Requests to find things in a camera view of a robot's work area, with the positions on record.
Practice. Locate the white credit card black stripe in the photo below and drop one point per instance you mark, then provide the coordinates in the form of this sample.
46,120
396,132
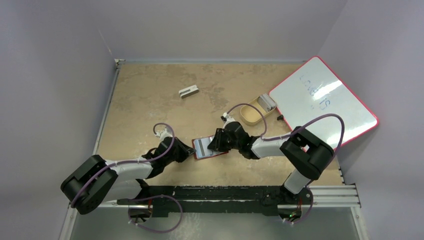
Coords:
202,147

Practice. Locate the pink-framed whiteboard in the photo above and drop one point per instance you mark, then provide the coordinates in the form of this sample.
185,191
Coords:
314,90

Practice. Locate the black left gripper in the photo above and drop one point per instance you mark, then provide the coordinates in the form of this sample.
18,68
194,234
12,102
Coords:
185,151

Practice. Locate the red card holder wallet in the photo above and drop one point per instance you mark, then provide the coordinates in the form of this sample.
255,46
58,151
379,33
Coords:
194,146

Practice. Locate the aluminium table frame rail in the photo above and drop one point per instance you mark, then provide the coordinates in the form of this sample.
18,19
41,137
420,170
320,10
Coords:
331,196

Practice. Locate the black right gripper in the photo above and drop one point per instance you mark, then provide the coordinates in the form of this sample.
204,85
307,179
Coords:
218,140

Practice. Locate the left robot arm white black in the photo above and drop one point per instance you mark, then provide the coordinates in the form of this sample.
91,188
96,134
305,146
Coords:
98,180

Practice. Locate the beige oval tray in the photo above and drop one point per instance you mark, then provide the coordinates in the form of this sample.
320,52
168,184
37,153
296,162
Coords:
250,116

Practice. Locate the stack of white cards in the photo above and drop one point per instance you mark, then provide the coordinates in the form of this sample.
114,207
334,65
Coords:
266,102

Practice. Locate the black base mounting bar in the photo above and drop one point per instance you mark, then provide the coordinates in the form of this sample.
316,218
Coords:
267,200

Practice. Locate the white grey card reader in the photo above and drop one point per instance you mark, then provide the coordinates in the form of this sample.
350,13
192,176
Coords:
188,91

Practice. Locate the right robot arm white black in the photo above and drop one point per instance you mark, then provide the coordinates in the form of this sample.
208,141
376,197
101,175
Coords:
309,155

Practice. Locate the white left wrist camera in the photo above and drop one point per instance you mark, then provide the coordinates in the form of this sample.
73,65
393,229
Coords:
162,134

